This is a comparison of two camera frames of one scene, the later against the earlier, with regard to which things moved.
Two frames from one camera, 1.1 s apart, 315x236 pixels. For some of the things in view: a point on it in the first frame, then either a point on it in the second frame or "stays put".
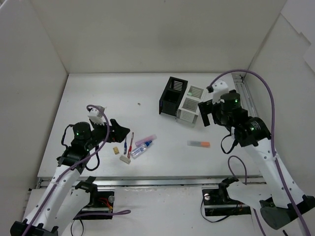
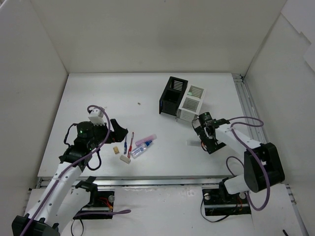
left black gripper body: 108,132 stays put
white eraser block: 125,159 stays put
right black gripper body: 208,110 → 209,144
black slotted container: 171,98 stays put
